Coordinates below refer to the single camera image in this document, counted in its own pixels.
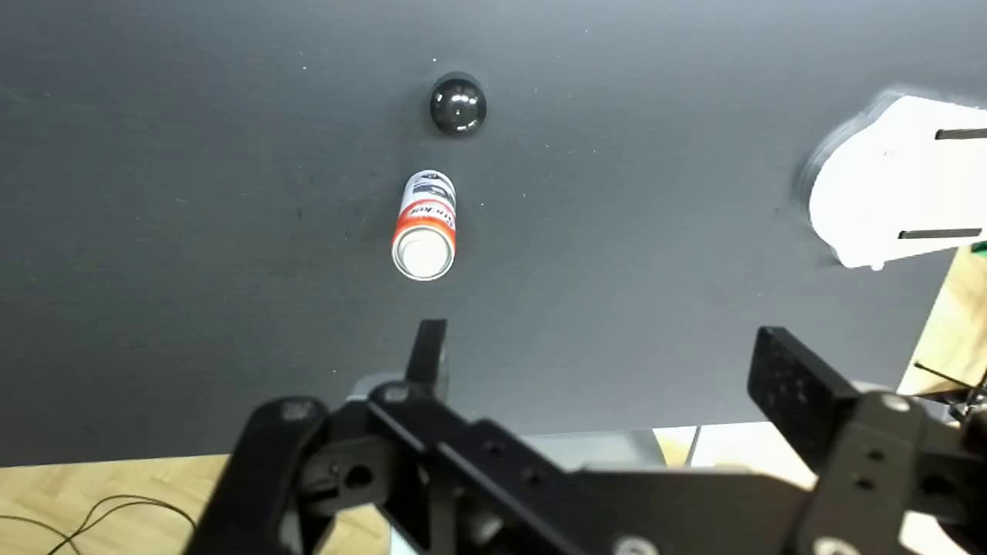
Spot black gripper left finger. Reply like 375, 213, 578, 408
404, 321, 449, 399

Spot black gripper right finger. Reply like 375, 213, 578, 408
747, 328, 859, 468

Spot white red glue bottle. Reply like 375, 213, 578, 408
392, 170, 457, 285

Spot white slotted plastic plate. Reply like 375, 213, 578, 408
802, 90, 987, 271

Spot thin black cable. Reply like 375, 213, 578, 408
0, 491, 200, 555

